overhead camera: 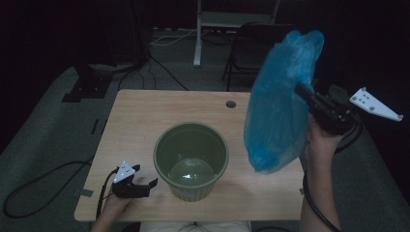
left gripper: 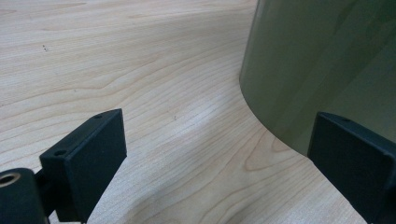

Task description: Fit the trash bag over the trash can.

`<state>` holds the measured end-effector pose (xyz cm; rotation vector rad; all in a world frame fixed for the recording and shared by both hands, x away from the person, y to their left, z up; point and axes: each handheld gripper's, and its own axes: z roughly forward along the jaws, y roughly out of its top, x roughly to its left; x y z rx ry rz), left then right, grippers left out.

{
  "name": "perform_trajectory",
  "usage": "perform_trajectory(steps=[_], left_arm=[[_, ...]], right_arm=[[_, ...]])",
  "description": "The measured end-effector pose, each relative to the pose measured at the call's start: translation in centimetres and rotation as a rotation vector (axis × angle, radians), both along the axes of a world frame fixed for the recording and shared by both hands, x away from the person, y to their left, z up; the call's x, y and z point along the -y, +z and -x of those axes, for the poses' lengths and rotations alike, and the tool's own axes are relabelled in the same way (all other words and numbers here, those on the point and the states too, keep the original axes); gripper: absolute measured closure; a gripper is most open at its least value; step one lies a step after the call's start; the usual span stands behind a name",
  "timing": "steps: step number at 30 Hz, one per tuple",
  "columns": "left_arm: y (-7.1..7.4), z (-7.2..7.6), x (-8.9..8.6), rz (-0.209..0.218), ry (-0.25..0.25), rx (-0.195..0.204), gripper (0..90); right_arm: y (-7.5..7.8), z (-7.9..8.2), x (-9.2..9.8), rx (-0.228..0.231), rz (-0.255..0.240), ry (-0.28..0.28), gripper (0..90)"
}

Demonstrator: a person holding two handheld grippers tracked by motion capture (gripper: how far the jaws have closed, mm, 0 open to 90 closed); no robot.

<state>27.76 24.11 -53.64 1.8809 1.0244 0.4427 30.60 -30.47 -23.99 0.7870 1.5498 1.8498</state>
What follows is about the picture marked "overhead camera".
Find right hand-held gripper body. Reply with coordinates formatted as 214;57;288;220
309;86;404;136

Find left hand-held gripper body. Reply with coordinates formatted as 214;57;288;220
110;159;152;199

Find blue plastic bag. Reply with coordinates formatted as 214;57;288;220
244;29;325;175

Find green plastic bin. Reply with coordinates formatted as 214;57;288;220
153;121;230;203

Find person's left hand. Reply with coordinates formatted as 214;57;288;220
102;194;143;216

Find person's right hand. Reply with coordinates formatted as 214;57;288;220
304;113;344;163

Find black folding chair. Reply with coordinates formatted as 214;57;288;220
221;21;296;93

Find black stand base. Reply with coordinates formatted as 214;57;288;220
61;62;114;103

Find left hand-held gripper cable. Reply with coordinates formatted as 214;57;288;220
95;166;119;220

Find hand-held gripper cable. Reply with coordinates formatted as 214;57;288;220
302;120;364;232
95;166;119;220

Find right hand-held gripper cable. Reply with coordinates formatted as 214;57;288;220
302;120;364;232

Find long looped black cable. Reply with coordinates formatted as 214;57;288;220
2;156;95;219

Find black floor cables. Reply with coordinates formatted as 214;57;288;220
117;56;190;92

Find white metal stand frame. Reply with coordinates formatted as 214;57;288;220
192;0;281;68

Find white floor cable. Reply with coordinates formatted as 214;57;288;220
149;28;198;46

